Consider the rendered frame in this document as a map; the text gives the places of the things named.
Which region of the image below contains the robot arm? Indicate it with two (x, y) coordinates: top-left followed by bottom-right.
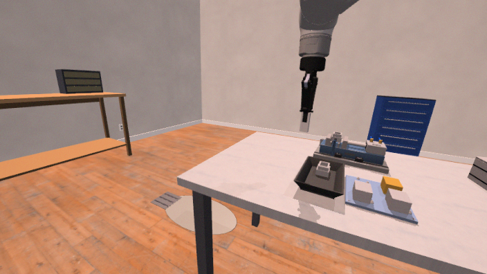
(299, 0), (359, 57)

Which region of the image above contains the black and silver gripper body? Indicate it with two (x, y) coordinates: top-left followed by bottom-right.
(300, 57), (326, 88)

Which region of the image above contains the orange rectangular block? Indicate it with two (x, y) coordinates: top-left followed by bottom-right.
(380, 176), (403, 194)

